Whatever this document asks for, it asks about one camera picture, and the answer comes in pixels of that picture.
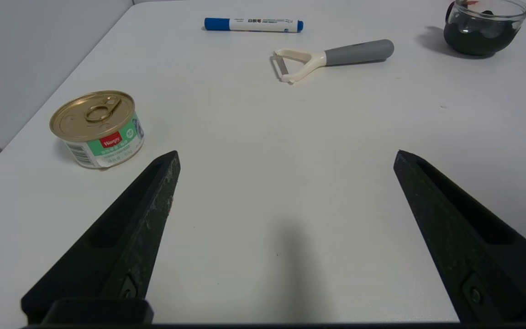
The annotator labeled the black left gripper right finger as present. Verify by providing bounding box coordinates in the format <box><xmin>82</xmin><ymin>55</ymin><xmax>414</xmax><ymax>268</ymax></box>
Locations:
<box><xmin>394</xmin><ymin>150</ymin><xmax>526</xmax><ymax>323</ymax></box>

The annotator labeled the cream peeler with gray handle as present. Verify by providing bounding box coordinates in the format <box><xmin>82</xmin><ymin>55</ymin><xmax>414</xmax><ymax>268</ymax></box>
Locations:
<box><xmin>271</xmin><ymin>39</ymin><xmax>395</xmax><ymax>85</ymax></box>

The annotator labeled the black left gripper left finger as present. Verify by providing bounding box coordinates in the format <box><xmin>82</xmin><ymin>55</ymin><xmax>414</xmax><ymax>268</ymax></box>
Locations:
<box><xmin>21</xmin><ymin>150</ymin><xmax>181</xmax><ymax>324</ymax></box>

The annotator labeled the blue white whiteboard marker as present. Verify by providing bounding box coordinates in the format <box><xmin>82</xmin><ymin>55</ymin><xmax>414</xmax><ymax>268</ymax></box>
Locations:
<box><xmin>204</xmin><ymin>17</ymin><xmax>304</xmax><ymax>33</ymax></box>

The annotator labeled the small glass bowl dark insert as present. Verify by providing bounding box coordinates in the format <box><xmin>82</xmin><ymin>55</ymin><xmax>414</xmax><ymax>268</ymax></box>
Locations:
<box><xmin>443</xmin><ymin>0</ymin><xmax>526</xmax><ymax>57</ymax></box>

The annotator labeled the gold-lid pet food can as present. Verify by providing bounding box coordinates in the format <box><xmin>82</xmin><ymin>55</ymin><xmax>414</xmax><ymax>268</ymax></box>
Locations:
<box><xmin>49</xmin><ymin>90</ymin><xmax>145</xmax><ymax>170</ymax></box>

